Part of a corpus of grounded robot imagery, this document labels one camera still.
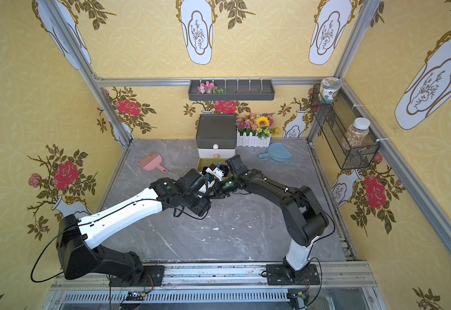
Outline decorated jar with lid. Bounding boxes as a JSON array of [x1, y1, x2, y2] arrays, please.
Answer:
[[318, 77, 342, 103]]

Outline yellow bottom drawer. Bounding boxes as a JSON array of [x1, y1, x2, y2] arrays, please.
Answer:
[[197, 158, 227, 172]]

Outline black wire wall basket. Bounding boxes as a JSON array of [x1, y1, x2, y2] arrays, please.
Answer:
[[315, 90, 380, 170]]

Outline flower pot white fence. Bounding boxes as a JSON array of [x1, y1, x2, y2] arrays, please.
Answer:
[[236, 113, 279, 147]]

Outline aluminium front rail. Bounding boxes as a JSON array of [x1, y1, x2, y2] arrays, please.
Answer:
[[50, 261, 377, 291]]

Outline three-drawer storage cabinet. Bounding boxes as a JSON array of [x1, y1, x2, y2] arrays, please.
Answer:
[[196, 114, 237, 149]]

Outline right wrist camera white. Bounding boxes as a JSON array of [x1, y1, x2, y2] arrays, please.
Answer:
[[226, 154, 249, 178]]

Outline light blue dustpan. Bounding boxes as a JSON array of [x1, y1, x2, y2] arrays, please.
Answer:
[[259, 143, 292, 162]]

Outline white drawer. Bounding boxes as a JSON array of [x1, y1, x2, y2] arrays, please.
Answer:
[[198, 149, 236, 159]]

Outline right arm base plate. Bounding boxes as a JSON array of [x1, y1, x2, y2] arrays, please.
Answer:
[[260, 264, 321, 285]]

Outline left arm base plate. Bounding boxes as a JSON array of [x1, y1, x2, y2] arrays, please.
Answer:
[[109, 265, 165, 288]]

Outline small circuit board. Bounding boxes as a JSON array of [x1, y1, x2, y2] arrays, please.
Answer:
[[126, 291, 147, 302]]

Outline clear jar white lid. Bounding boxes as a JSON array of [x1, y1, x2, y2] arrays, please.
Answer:
[[343, 118, 371, 150]]

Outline small pink flowers on shelf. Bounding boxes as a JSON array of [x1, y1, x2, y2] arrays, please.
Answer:
[[197, 81, 226, 94]]

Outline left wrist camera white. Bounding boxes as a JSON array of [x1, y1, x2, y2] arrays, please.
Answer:
[[203, 164, 229, 182]]

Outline pink small dustpan brush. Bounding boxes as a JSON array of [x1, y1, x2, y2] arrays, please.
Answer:
[[137, 152, 168, 173]]

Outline grey top drawer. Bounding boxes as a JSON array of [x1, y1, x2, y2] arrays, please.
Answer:
[[196, 138, 237, 149]]

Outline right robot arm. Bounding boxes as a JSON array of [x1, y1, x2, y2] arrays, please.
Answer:
[[211, 169, 329, 272]]

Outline grey wall shelf tray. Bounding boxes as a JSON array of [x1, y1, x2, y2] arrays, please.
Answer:
[[188, 78, 276, 102]]

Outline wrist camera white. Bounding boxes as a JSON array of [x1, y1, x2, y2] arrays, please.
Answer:
[[226, 154, 249, 178], [203, 164, 229, 182]]

